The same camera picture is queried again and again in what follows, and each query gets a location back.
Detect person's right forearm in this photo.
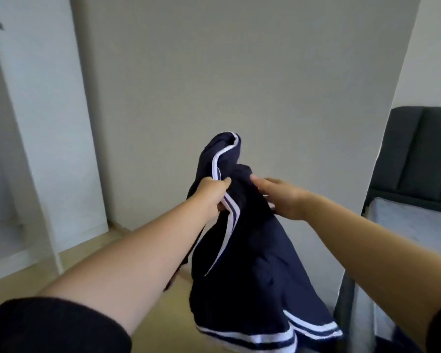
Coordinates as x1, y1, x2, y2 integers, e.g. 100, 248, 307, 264
297, 193, 441, 350

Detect navy white-striped track trousers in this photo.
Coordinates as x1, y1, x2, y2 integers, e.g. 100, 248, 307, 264
165, 132, 345, 353

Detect person's left hand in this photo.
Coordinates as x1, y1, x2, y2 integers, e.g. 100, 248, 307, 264
187, 176, 232, 224

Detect person's right hand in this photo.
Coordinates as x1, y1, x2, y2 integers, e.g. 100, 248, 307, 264
250, 175, 313, 221

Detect person's left forearm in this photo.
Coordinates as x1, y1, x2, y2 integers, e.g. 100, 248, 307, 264
40, 195, 214, 335

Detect white wardrobe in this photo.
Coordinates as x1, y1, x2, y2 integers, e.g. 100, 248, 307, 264
0, 0, 109, 287

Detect dark grey upholstered headboard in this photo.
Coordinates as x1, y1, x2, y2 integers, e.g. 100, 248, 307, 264
364, 106, 441, 215

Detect grey quilted bed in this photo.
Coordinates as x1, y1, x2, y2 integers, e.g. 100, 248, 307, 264
334, 197, 441, 353

